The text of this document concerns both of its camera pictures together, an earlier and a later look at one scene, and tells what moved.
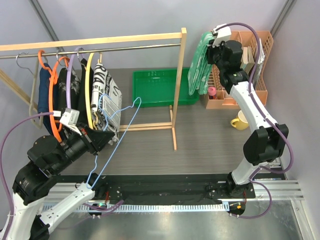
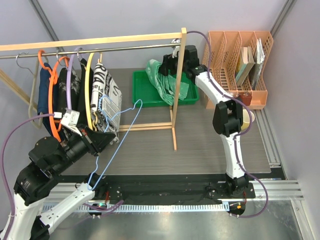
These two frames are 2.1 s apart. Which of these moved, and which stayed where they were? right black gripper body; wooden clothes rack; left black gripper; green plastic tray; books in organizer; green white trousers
Moved: green white trousers; right black gripper body
Stayed: green plastic tray; wooden clothes rack; books in organizer; left black gripper
